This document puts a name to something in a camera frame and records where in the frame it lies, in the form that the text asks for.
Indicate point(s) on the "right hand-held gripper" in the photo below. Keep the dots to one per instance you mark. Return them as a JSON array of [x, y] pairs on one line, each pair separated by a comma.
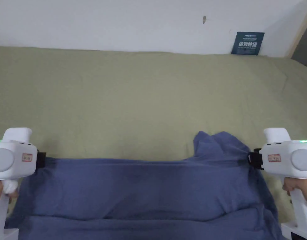
[[291, 157]]

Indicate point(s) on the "dark blue shirt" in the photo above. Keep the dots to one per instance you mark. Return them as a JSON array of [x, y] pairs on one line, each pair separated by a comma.
[[143, 195]]

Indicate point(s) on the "dark blue sign card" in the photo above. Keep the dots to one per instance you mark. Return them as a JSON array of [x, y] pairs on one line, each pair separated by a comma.
[[247, 43]]

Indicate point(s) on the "person's right hand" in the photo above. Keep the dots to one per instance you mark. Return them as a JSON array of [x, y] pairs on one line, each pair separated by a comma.
[[299, 186]]

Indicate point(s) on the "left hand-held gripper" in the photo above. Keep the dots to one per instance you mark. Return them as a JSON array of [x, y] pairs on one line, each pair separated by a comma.
[[11, 156]]

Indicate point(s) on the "bed with pale green sheet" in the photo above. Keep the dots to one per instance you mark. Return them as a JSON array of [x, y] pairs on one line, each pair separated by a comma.
[[133, 100]]

